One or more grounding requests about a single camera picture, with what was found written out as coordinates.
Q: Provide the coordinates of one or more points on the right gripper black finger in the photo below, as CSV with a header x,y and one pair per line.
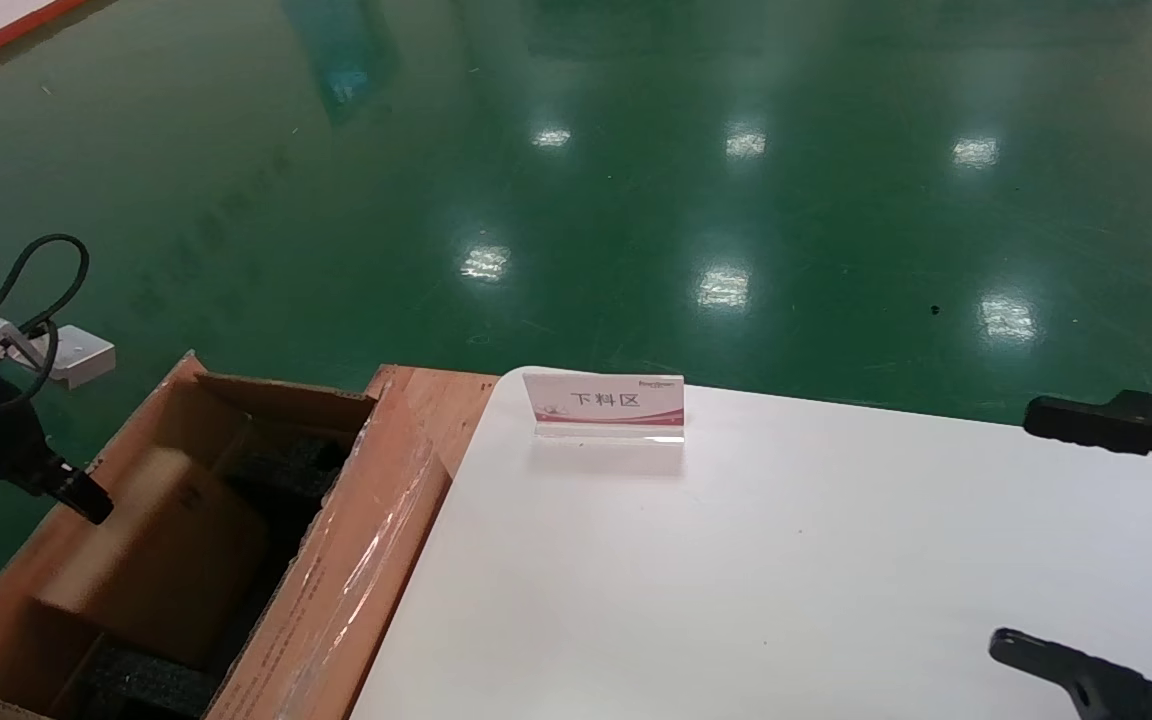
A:
x,y
1136,425
1096,690

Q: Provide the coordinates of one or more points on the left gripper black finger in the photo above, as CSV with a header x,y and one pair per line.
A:
x,y
81,495

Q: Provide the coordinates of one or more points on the small cardboard box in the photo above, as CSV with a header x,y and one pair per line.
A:
x,y
166,560

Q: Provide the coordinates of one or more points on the large open cardboard box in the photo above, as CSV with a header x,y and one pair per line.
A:
x,y
356,560

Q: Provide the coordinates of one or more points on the black foam block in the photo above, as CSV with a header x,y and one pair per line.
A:
x,y
301,465
146,685

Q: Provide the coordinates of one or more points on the brown wooden board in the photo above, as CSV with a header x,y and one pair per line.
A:
x,y
461,410

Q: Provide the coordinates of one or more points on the acrylic sign with red stripe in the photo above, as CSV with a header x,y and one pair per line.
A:
x,y
606,400

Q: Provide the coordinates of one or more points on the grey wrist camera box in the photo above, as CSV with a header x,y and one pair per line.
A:
x,y
81,358

